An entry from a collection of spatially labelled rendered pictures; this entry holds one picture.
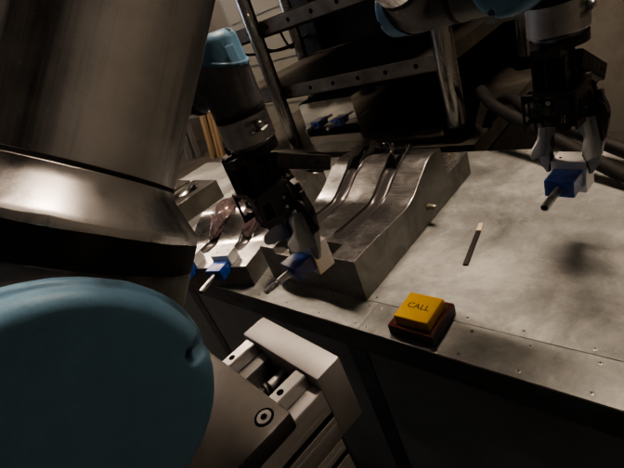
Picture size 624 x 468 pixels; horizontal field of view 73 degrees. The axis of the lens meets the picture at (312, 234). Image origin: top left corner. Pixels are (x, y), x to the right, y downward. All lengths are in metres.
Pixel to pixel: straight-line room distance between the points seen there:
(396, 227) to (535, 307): 0.29
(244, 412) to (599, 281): 0.58
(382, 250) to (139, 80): 0.68
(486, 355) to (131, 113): 0.58
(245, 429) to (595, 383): 0.44
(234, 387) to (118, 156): 0.27
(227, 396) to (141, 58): 0.29
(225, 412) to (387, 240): 0.53
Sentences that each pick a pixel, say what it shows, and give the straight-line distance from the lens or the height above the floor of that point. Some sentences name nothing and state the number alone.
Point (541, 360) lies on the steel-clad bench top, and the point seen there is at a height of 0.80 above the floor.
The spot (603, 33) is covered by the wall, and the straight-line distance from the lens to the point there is 3.14.
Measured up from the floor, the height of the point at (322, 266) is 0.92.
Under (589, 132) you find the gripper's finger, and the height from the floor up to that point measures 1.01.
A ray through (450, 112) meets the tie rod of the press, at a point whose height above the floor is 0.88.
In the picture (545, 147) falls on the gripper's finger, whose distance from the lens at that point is 0.78.
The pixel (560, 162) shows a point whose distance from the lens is 0.78.
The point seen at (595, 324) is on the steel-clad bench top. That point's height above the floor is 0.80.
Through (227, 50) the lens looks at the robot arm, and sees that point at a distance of 0.59.
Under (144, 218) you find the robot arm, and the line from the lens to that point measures 0.17.
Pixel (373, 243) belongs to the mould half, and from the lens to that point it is 0.79.
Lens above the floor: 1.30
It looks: 27 degrees down
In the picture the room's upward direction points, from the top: 22 degrees counter-clockwise
